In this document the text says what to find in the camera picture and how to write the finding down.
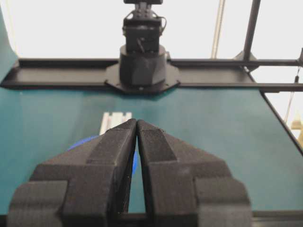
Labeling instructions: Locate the small blue plastic gear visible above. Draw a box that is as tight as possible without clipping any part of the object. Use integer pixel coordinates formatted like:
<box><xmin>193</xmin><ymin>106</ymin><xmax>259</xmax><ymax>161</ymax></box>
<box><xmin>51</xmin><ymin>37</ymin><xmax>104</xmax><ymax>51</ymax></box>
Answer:
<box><xmin>67</xmin><ymin>135</ymin><xmax>138</xmax><ymax>175</ymax></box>

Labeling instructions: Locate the black table frame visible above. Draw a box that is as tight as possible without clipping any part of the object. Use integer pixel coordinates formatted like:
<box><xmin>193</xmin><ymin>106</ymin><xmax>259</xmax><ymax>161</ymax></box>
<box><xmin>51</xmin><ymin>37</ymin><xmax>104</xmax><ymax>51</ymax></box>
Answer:
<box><xmin>0</xmin><ymin>0</ymin><xmax>303</xmax><ymax>157</ymax></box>

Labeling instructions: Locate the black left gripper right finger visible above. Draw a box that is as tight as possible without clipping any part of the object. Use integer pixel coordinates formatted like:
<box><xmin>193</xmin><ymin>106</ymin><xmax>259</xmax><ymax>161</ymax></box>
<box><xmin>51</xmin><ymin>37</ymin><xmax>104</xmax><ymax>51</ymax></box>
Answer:
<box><xmin>137</xmin><ymin>120</ymin><xmax>252</xmax><ymax>227</ymax></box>

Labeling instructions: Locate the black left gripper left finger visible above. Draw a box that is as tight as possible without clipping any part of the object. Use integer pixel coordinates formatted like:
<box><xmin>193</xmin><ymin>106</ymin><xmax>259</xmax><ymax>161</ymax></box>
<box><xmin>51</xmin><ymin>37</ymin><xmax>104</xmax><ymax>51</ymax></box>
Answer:
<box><xmin>7</xmin><ymin>119</ymin><xmax>136</xmax><ymax>227</ymax></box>

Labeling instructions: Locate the silver aluminium extrusion rail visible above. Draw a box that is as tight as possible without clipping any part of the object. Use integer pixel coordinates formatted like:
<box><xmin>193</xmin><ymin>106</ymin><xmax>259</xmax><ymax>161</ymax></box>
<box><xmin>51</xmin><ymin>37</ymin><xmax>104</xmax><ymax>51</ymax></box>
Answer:
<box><xmin>99</xmin><ymin>112</ymin><xmax>132</xmax><ymax>135</ymax></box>

